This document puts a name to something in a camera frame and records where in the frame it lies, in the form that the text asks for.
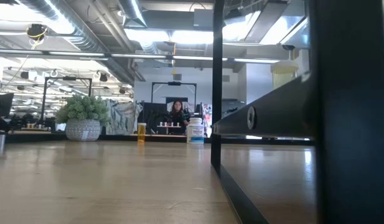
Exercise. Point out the orange pill vial white cap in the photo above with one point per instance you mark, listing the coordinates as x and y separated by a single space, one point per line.
141 132

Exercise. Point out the white supplement bottle blue label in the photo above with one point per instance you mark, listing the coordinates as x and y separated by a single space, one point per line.
195 130

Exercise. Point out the patterned blue-green cloth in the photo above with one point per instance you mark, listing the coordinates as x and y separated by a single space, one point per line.
123 116

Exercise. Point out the silver ribbed ceiling duct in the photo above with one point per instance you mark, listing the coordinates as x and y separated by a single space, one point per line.
82 40

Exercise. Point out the black robot rig frame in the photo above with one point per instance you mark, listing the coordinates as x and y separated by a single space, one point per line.
174 83
68 78

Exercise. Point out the floral patterned cloth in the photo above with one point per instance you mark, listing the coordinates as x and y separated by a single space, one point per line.
207 115

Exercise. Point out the person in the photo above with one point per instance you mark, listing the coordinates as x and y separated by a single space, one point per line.
177 115

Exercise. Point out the green succulent in patterned pot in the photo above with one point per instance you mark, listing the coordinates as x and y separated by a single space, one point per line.
82 115

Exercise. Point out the ceiling light strip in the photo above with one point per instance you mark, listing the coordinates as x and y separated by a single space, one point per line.
142 56

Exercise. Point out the black aluminium table frame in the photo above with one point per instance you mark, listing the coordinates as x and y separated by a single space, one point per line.
39 137

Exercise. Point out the silver metal cylinder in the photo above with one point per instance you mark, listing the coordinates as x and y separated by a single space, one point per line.
1 143

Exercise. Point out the black monitor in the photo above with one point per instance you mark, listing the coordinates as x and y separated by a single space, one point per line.
2 105

